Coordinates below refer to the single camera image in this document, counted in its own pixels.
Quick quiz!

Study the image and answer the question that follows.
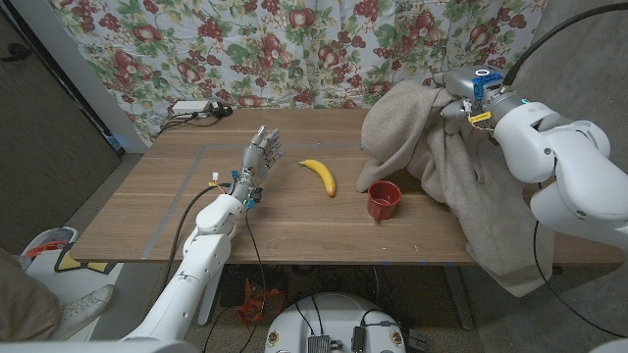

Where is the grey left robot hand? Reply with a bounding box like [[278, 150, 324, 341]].
[[229, 125, 285, 206]]

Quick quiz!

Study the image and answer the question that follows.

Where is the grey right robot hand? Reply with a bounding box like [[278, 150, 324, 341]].
[[431, 66, 529, 127]]

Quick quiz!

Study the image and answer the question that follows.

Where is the beige wool coat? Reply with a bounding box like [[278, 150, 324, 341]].
[[356, 79, 555, 299]]

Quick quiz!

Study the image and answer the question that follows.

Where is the yellow toy banana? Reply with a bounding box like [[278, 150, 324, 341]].
[[297, 159, 338, 199]]

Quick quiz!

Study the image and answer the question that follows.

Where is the red cup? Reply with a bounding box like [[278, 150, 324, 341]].
[[367, 179, 403, 223]]

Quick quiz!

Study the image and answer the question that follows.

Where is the black plug adapter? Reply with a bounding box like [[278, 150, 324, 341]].
[[209, 101, 234, 119]]

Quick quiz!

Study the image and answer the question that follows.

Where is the white power strip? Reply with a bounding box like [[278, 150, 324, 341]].
[[171, 99, 211, 118]]

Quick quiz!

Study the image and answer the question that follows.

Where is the grey tape line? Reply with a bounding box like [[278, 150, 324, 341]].
[[139, 141, 364, 261]]

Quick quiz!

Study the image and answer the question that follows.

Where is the floral fruit print backdrop cloth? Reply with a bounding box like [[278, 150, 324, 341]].
[[48, 0, 550, 146]]

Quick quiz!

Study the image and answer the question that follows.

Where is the orange plastic bag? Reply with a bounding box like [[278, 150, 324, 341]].
[[235, 278, 288, 326]]

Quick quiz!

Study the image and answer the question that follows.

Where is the white table leg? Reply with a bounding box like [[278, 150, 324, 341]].
[[196, 263, 225, 327]]

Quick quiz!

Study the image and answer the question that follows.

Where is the white robot torso base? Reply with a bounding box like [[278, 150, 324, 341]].
[[264, 292, 408, 353]]

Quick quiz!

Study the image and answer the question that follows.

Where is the dark brown door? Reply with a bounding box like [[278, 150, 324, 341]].
[[0, 9, 124, 256]]

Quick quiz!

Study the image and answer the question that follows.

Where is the yellow and black dustpan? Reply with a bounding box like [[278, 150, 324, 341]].
[[53, 242, 119, 275]]

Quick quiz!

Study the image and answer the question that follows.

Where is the grey table leg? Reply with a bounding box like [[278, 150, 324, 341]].
[[443, 264, 476, 331]]

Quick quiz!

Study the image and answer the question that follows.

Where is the white sneaker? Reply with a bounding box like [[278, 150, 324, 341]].
[[48, 283, 117, 342]]

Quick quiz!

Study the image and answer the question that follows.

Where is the white bin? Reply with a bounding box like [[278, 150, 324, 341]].
[[20, 226, 79, 271]]

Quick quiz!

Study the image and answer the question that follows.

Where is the person's leg in beige trousers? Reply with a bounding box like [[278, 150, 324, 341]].
[[0, 247, 63, 342]]

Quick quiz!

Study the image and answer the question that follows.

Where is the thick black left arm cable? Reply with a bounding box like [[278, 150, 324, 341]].
[[164, 182, 235, 285]]

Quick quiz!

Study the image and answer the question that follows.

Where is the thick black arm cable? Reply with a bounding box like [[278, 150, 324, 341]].
[[500, 2, 628, 89], [164, 182, 235, 285]]

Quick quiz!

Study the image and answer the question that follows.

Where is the black power cable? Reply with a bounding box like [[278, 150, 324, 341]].
[[156, 113, 222, 137]]

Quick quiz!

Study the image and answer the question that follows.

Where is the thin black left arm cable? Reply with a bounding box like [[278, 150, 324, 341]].
[[239, 210, 269, 353]]

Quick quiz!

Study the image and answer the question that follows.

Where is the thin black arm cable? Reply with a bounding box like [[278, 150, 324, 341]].
[[532, 220, 628, 339], [239, 210, 269, 353]]

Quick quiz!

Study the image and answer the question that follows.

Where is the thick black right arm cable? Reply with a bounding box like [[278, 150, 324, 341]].
[[500, 2, 628, 89]]

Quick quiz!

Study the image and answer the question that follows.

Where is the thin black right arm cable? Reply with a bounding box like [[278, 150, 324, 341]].
[[532, 220, 628, 339]]

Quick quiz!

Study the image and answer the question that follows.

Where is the black door handle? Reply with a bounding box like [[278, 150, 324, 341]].
[[0, 42, 31, 63]]

